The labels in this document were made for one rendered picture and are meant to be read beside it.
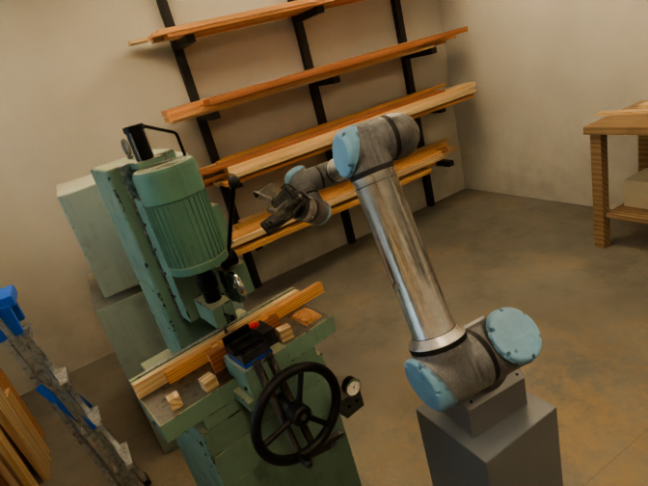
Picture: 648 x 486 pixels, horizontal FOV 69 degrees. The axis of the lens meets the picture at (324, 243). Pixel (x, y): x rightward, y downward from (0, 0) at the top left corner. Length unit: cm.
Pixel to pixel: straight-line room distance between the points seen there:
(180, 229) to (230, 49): 275
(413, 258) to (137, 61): 296
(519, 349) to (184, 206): 93
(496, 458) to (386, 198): 80
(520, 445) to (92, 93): 326
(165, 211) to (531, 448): 125
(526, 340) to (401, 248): 40
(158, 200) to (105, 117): 243
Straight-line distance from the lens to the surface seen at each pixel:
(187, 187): 133
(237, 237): 354
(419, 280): 117
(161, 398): 149
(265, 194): 148
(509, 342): 128
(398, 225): 115
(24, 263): 383
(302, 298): 166
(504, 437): 156
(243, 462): 158
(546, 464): 175
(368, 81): 452
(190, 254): 136
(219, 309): 147
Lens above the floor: 167
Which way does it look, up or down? 21 degrees down
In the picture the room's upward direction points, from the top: 15 degrees counter-clockwise
